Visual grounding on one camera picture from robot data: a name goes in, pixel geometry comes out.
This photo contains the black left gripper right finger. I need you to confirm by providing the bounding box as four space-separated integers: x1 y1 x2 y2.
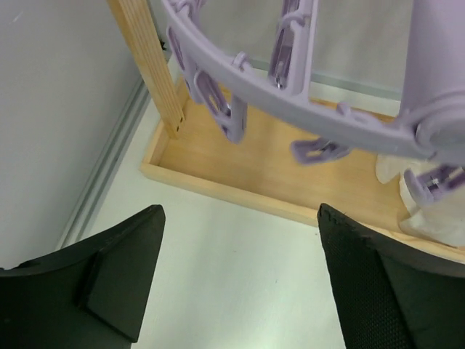
318 204 464 348

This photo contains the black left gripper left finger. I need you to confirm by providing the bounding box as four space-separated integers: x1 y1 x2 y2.
1 205 166 348

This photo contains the purple round clip hanger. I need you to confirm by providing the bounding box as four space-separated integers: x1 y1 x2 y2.
163 1 464 202

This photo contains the white cloth on hanger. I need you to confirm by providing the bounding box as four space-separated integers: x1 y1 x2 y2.
376 155 464 248

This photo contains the aluminium corner profile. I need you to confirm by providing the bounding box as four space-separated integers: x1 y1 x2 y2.
55 79 151 250

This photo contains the wooden drying rack frame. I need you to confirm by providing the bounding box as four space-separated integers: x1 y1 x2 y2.
108 1 464 262

